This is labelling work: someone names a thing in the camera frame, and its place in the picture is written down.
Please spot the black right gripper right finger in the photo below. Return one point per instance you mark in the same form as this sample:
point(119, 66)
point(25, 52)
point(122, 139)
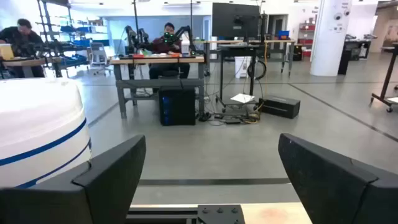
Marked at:
point(335, 193)

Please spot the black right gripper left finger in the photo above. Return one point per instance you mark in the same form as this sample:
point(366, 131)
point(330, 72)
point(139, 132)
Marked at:
point(93, 193)

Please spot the black background robot arm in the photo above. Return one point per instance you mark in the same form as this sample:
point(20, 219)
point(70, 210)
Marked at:
point(183, 31)
point(131, 37)

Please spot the white disinfecting wipes canister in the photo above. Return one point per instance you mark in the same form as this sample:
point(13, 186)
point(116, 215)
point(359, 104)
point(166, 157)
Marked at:
point(37, 124)

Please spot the black box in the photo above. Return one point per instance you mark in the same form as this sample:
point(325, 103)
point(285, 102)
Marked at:
point(280, 107)

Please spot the black computer tower blue lights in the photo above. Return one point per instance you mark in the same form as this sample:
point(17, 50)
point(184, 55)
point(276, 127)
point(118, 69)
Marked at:
point(177, 105)

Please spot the black wheeled stand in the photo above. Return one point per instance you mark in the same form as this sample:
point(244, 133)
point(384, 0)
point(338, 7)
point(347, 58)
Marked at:
point(387, 81)

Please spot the white paper sheet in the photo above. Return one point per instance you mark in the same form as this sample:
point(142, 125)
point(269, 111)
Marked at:
point(242, 98)

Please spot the grey office chair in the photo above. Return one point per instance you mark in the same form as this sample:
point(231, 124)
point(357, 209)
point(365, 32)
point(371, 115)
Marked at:
point(99, 54)

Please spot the wooden workbench with grey legs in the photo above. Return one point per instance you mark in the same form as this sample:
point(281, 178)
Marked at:
point(140, 61)

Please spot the black desk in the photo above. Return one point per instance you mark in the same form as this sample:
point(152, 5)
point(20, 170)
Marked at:
point(353, 49)

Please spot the wooden side table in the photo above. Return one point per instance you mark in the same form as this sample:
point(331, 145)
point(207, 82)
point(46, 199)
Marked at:
point(25, 61)

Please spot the white round pillar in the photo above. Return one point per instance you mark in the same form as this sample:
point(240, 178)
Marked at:
point(329, 40)

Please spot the red shelf unit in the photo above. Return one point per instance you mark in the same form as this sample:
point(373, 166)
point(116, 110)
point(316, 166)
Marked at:
point(307, 40)

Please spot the white waste bin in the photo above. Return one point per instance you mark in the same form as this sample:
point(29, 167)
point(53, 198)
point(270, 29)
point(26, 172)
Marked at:
point(241, 67)

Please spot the person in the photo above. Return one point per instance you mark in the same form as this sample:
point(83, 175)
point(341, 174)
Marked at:
point(18, 35)
point(164, 46)

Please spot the long wooden table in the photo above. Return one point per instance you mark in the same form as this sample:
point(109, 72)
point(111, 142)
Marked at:
point(273, 41)

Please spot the black shelf rack blue bins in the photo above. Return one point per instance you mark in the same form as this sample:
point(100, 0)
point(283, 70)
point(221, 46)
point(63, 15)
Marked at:
point(74, 29)

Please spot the yellow box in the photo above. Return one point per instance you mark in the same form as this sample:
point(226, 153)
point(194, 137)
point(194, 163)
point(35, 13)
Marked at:
point(6, 51)

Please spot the blue storage bin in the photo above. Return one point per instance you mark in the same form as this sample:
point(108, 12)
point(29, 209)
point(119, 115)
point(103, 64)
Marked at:
point(283, 34)

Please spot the black rolling monitor stand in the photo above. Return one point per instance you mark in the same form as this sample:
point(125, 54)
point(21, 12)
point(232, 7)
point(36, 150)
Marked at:
point(237, 49)

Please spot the black monitor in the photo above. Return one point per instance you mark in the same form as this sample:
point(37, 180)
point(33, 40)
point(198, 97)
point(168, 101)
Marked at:
point(234, 18)

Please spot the black aluminium table frame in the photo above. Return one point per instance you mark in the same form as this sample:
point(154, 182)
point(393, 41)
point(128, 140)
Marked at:
point(217, 214)

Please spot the white dome camera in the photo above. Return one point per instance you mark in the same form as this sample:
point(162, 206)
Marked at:
point(338, 16)
point(347, 12)

